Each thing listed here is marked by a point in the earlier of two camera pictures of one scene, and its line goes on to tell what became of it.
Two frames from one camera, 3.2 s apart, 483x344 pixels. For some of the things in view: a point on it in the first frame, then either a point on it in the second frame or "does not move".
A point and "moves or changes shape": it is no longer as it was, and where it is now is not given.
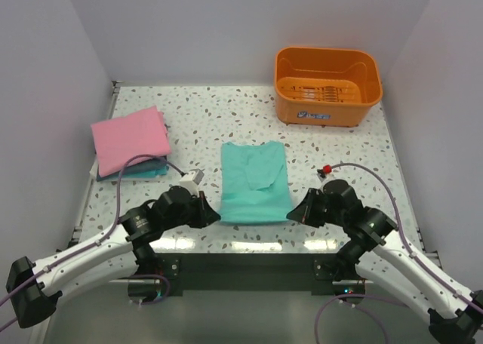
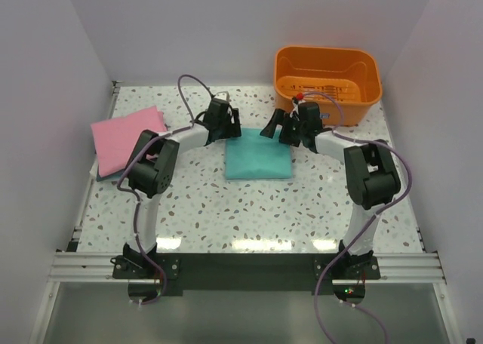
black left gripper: (206, 213) → (233, 129)
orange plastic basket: (326, 86) does not move
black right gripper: (303, 212) → (278, 118)
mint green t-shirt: (254, 184) moves or changes shape
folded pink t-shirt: (119, 139) does not move
